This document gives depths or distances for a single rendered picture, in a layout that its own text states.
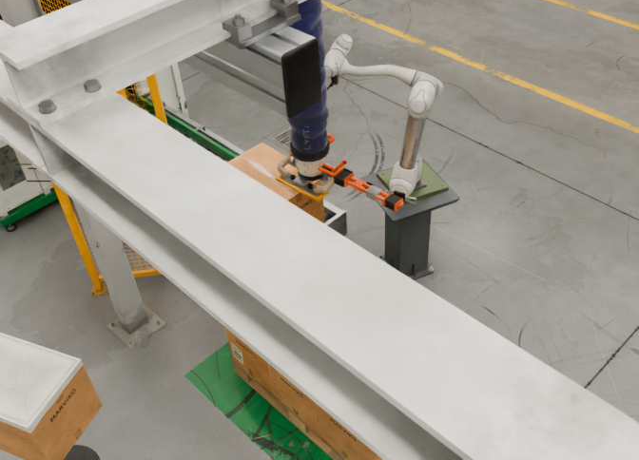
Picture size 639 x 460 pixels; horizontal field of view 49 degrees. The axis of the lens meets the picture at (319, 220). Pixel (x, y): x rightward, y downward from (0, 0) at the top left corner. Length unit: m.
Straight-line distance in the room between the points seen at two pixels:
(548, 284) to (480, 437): 4.64
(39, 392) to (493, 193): 3.83
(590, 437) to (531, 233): 4.98
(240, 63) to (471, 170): 4.98
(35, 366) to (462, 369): 3.21
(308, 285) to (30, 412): 2.93
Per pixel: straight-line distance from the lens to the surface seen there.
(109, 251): 4.52
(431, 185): 4.69
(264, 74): 1.18
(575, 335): 4.97
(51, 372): 3.68
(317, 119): 3.81
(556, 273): 5.33
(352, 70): 4.14
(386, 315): 0.68
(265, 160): 4.68
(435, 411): 0.62
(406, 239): 4.84
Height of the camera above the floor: 3.74
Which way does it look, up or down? 42 degrees down
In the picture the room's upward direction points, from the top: 4 degrees counter-clockwise
